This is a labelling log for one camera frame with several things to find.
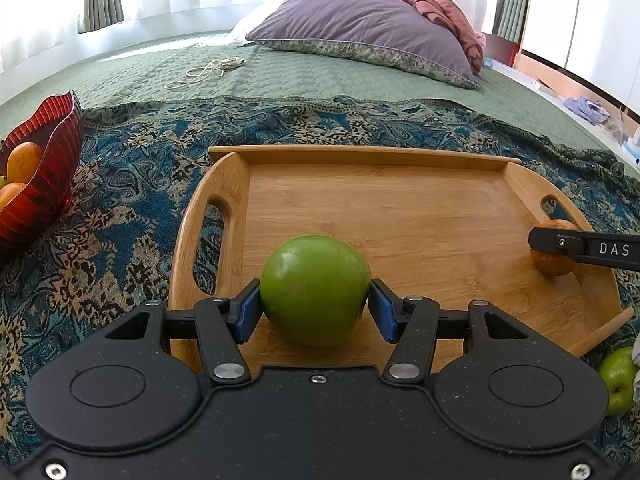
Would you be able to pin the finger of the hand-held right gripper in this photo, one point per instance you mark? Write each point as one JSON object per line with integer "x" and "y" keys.
{"x": 560, "y": 242}

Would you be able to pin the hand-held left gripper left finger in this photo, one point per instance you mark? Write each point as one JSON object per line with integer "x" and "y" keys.
{"x": 247, "y": 312}

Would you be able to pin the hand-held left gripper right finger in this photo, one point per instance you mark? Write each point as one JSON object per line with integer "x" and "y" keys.
{"x": 382, "y": 310}

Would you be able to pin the brownish orange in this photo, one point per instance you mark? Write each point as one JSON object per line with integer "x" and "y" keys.
{"x": 550, "y": 265}

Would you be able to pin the large green apple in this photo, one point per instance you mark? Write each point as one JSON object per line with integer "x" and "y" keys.
{"x": 315, "y": 285}

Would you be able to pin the small green apple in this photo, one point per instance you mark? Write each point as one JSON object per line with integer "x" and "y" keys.
{"x": 617, "y": 380}

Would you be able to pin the pale blue clothes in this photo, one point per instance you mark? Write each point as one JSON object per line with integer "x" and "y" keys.
{"x": 587, "y": 109}

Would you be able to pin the blue patterned blanket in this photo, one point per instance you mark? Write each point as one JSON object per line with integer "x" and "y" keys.
{"x": 125, "y": 185}

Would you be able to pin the dark red headboard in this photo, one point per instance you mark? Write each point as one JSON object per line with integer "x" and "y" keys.
{"x": 502, "y": 50}

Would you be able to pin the green quilted bedspread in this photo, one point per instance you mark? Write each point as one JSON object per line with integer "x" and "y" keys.
{"x": 300, "y": 75}

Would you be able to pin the red glass bowl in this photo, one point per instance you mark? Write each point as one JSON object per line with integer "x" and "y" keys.
{"x": 55, "y": 160}

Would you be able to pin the pink duvet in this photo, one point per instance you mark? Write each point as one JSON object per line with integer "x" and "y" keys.
{"x": 440, "y": 0}

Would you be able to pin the white pillow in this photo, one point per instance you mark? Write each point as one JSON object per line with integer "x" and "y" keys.
{"x": 245, "y": 27}

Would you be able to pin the purple pillow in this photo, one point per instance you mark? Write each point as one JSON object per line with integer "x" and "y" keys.
{"x": 360, "y": 20}

